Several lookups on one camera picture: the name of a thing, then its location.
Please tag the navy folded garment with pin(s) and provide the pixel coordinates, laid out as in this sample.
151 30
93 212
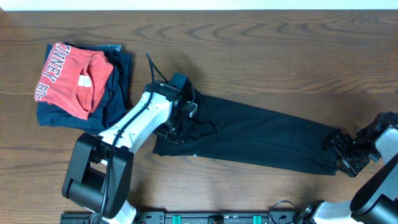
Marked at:
112 107

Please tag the folded blue jeans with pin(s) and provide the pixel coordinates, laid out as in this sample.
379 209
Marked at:
107 48

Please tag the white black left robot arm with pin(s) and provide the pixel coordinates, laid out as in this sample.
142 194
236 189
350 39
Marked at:
99 172

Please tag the black t-shirt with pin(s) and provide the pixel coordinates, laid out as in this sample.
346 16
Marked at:
231 131

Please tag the red folded t-shirt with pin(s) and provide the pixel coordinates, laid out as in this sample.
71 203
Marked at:
73 79

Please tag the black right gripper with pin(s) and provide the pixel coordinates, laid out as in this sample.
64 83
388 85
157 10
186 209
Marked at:
347 152

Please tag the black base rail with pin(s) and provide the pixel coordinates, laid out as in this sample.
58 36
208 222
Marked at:
214 218

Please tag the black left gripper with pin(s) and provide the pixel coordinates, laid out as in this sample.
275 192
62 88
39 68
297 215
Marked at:
174 134

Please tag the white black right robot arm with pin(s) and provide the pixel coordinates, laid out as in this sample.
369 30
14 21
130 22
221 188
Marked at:
376 200

